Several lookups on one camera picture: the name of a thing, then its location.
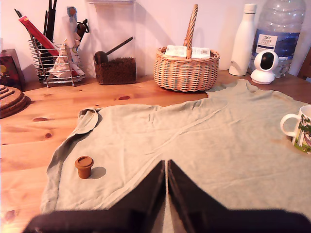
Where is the brown coffee capsule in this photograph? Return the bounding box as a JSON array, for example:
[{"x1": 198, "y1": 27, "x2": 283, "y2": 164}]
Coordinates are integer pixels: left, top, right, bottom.
[{"x1": 74, "y1": 155, "x2": 94, "y2": 180}]

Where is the ground coffee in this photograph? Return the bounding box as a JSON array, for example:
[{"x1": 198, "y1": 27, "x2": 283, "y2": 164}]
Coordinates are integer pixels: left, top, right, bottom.
[{"x1": 94, "y1": 57, "x2": 137, "y2": 85}]

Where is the dark coffee scoop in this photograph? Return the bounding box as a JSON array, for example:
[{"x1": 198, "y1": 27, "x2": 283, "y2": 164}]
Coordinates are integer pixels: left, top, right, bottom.
[{"x1": 94, "y1": 36, "x2": 134, "y2": 65}]

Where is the pale green cloth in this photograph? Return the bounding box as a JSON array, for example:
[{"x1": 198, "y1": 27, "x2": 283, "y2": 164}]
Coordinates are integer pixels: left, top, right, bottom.
[{"x1": 40, "y1": 79, "x2": 311, "y2": 233}]

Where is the illustrated ceramic mug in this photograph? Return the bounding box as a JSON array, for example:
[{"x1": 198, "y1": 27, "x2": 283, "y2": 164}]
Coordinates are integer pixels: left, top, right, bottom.
[{"x1": 280, "y1": 105, "x2": 311, "y2": 154}]

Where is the white card box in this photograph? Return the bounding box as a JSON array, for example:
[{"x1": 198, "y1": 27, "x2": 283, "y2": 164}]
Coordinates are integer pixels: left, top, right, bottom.
[
  {"x1": 191, "y1": 46, "x2": 211, "y2": 59},
  {"x1": 165, "y1": 45, "x2": 188, "y2": 59}
]

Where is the crumpled white paper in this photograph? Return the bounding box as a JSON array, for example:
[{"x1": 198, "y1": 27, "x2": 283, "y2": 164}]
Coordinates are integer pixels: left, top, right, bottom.
[{"x1": 49, "y1": 43, "x2": 85, "y2": 79}]

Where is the white metal bottle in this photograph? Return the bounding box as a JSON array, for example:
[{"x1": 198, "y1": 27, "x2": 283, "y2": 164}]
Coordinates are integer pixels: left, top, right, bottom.
[{"x1": 228, "y1": 3, "x2": 258, "y2": 76}]

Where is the cork trivet stack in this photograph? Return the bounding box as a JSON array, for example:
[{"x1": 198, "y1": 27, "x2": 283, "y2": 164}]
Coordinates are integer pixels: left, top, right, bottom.
[{"x1": 0, "y1": 83, "x2": 28, "y2": 119}]

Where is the clear storage container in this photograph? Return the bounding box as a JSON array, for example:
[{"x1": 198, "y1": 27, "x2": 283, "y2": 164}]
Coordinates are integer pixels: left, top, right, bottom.
[{"x1": 87, "y1": 0, "x2": 137, "y2": 85}]

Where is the brown wooden corkscrew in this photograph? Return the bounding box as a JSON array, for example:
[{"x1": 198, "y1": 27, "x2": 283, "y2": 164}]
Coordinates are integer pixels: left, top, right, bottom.
[{"x1": 76, "y1": 18, "x2": 89, "y2": 43}]

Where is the dark floral tissue box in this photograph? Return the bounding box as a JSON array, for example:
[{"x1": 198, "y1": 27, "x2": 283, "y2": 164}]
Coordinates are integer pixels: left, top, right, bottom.
[{"x1": 0, "y1": 48, "x2": 26, "y2": 92}]

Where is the tall white blue-topped packet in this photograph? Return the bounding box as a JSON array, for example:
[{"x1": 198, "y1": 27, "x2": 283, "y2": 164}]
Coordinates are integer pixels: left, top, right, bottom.
[{"x1": 66, "y1": 6, "x2": 82, "y2": 73}]

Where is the red packet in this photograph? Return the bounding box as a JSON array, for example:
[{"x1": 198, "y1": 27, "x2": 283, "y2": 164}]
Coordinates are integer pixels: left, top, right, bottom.
[{"x1": 18, "y1": 16, "x2": 60, "y2": 57}]

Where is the large clear water bottle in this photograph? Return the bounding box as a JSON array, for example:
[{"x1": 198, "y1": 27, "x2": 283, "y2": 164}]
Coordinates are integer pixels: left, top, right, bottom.
[{"x1": 247, "y1": 0, "x2": 307, "y2": 78}]

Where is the wicker basket with handle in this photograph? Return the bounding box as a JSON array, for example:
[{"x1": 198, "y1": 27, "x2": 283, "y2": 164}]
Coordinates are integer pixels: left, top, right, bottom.
[{"x1": 153, "y1": 3, "x2": 221, "y2": 93}]

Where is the small white round camera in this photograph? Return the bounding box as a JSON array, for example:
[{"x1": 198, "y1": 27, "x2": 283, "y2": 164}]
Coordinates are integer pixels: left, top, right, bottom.
[{"x1": 250, "y1": 50, "x2": 279, "y2": 85}]

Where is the wire utensil rack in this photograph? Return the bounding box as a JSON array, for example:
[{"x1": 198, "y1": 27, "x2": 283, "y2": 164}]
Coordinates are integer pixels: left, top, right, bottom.
[{"x1": 28, "y1": 36, "x2": 86, "y2": 88}]

